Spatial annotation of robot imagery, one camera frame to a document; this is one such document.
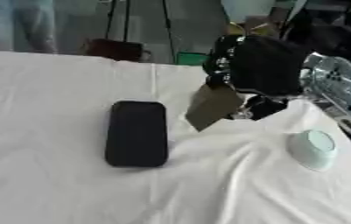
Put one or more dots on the person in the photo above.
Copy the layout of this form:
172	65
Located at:
14	23

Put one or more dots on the tan cardboard piece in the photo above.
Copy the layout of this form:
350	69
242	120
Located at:
213	106

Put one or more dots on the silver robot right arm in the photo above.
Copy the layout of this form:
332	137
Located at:
344	84

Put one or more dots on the black tripod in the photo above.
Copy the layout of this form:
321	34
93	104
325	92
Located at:
126	20

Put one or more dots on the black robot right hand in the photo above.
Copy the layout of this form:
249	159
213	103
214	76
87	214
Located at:
267	65

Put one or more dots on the green box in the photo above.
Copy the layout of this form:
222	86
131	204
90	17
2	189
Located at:
191	58

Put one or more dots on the pale green bowl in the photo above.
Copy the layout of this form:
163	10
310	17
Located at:
313	150

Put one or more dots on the black rectangular box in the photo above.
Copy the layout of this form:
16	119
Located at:
136	134

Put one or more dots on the dark red bag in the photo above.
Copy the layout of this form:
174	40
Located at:
116	49

